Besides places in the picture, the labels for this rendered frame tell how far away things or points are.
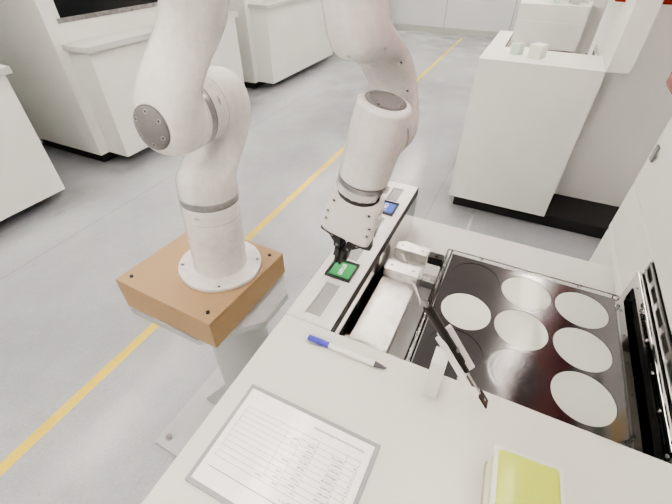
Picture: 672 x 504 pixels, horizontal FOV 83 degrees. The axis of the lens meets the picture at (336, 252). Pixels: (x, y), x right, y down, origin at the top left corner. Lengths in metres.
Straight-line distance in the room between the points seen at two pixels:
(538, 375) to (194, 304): 0.68
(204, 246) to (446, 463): 0.59
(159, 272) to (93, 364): 1.19
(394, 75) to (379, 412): 0.50
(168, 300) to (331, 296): 0.35
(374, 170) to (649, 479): 0.54
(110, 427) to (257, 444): 1.34
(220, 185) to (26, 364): 1.67
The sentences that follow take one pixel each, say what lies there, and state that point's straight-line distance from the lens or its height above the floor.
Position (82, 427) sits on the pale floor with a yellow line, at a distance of 1.93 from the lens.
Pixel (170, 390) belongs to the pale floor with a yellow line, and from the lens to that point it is 1.87.
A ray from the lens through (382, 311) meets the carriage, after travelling 0.82.
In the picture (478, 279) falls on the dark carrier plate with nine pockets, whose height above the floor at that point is 0.90.
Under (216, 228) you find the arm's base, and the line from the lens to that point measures 0.81.
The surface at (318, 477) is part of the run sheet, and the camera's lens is 0.56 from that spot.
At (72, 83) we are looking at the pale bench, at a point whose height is 0.65.
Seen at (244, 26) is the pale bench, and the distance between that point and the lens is 5.10.
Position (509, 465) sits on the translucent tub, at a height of 1.03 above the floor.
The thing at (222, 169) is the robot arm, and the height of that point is 1.15.
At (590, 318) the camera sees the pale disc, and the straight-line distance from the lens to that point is 0.94.
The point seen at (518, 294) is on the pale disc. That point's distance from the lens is 0.91.
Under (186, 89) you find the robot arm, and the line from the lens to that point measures 0.66.
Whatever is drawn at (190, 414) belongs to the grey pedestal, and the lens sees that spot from 1.76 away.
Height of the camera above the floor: 1.50
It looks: 40 degrees down
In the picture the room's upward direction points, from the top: straight up
